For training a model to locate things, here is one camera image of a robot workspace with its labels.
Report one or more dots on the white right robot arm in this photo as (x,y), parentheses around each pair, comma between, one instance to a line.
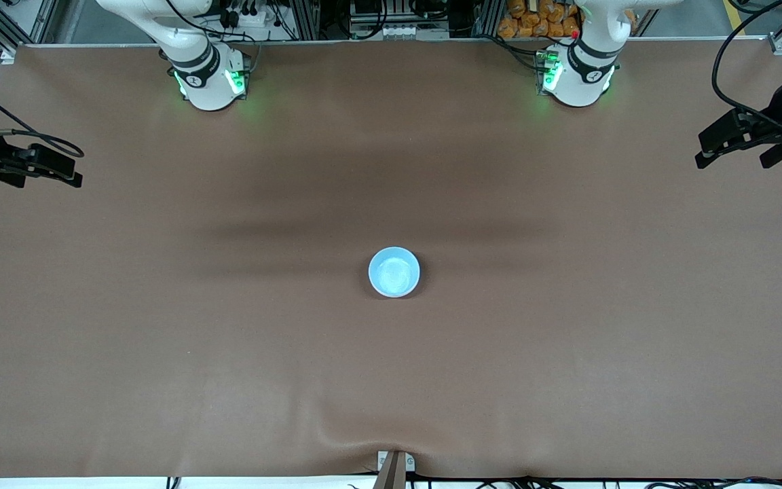
(204,88)

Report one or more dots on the light blue bowl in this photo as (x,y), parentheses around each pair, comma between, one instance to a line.
(394,272)

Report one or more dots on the pile of orange objects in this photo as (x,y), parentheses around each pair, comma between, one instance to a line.
(537,19)

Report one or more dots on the black and white control box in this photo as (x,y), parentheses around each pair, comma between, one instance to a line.
(398,20)

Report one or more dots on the brown table cloth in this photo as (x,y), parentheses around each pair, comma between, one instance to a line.
(391,380)

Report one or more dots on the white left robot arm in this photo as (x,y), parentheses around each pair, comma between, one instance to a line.
(578,85)

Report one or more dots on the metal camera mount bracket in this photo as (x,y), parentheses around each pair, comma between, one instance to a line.
(394,468)

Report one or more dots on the aluminium frame profile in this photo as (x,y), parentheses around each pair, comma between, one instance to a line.
(17,24)

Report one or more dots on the white power strip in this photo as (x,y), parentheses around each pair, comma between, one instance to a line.
(241,15)

